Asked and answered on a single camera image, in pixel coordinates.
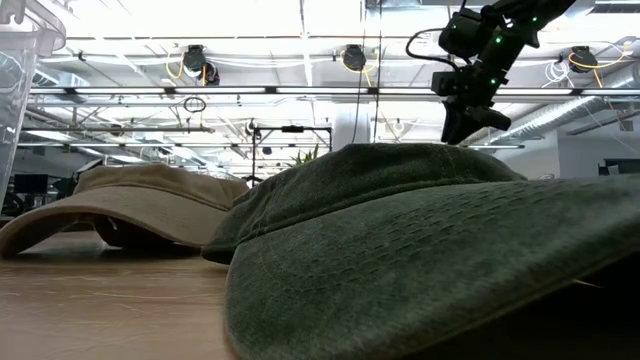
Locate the tan baseball cap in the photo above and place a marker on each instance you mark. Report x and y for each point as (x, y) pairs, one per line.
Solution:
(150, 200)

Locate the clear plastic bin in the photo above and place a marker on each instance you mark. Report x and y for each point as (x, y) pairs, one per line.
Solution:
(20, 100)

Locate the long ceiling light bar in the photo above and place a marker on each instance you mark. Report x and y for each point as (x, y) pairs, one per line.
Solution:
(225, 90)

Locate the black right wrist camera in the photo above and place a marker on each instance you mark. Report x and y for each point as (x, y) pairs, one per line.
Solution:
(442, 84)

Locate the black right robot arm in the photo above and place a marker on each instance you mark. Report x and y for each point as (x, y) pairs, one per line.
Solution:
(520, 25)

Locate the silver air duct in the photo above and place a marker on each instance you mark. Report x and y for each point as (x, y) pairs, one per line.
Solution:
(550, 117)

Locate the black metal frame stand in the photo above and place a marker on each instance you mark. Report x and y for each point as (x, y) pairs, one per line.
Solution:
(292, 129)

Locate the small plant in white pot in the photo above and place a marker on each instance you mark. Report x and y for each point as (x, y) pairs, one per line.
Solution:
(306, 156)

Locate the faded green baseball cap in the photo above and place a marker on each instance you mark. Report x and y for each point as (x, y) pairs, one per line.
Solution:
(400, 250)

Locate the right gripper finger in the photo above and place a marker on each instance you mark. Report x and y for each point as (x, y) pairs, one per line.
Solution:
(457, 127)

